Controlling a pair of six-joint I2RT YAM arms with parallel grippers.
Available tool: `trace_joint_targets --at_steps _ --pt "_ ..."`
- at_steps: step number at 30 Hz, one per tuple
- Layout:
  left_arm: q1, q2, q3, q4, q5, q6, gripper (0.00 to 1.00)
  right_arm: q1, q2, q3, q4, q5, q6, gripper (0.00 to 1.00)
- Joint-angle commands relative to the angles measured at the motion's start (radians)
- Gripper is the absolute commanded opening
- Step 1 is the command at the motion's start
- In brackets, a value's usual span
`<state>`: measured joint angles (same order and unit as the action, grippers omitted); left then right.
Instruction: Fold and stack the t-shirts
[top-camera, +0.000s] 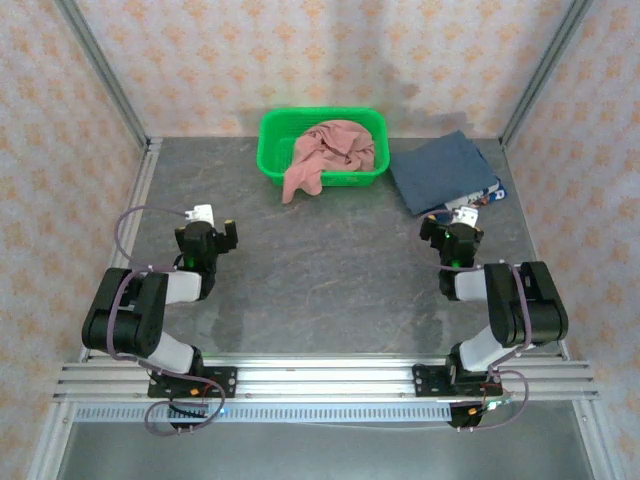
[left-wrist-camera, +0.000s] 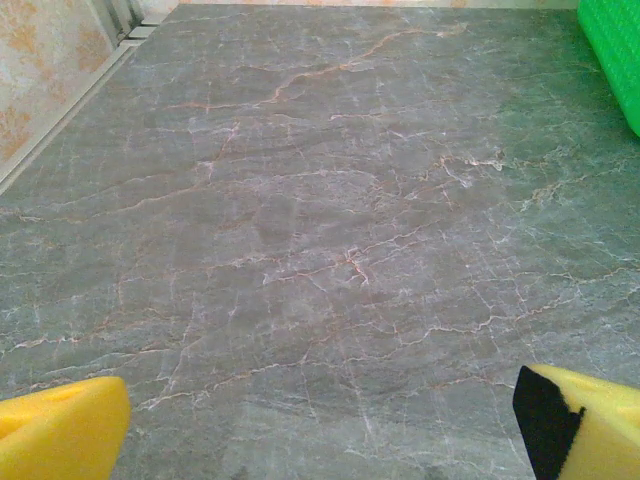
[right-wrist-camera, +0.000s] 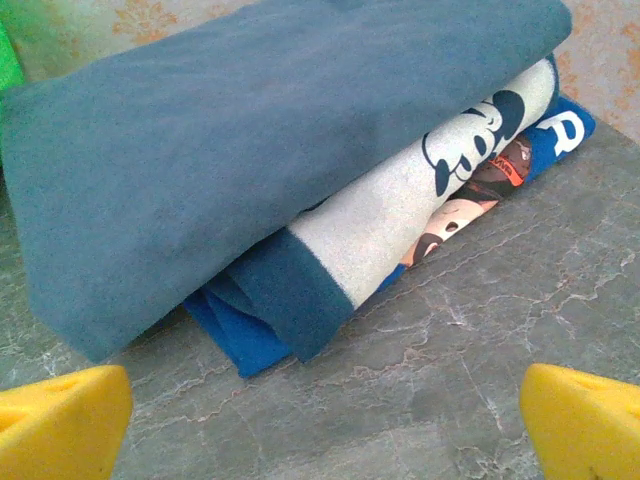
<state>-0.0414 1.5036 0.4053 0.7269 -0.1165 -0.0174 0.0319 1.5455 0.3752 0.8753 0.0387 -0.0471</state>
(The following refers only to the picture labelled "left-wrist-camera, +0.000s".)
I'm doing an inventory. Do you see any aluminium frame post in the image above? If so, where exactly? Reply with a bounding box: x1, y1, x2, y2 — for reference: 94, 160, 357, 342
97, 0, 151, 44

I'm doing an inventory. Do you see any aluminium table edge rail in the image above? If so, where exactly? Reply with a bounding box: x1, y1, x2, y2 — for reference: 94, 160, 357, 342
0, 9, 169, 196

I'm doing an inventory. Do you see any green plastic basket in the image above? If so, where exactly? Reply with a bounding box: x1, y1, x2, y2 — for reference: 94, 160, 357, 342
576, 0, 640, 139

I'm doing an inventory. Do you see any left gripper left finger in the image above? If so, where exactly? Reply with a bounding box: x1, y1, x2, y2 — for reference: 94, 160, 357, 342
0, 375, 133, 480

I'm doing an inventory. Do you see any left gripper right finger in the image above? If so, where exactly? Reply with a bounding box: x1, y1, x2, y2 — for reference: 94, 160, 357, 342
513, 363, 640, 480

